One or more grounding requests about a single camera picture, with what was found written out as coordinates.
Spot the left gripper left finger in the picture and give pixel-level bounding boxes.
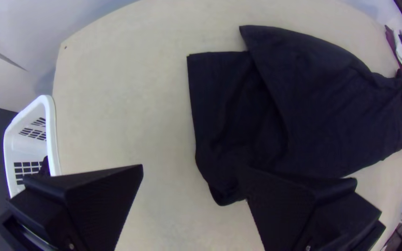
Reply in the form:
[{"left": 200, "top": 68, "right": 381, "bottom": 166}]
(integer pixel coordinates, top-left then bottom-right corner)
[{"left": 0, "top": 164, "right": 144, "bottom": 251}]

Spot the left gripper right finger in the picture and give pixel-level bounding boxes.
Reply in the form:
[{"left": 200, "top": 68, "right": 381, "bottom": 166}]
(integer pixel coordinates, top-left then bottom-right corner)
[{"left": 244, "top": 167, "right": 387, "bottom": 251}]

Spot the black t-shirt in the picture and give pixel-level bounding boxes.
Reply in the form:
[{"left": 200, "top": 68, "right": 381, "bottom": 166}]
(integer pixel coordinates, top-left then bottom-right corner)
[{"left": 187, "top": 25, "right": 402, "bottom": 206}]

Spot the white laundry basket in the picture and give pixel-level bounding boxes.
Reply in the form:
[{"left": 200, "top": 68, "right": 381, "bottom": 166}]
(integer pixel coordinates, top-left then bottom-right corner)
[{"left": 3, "top": 94, "right": 62, "bottom": 198}]

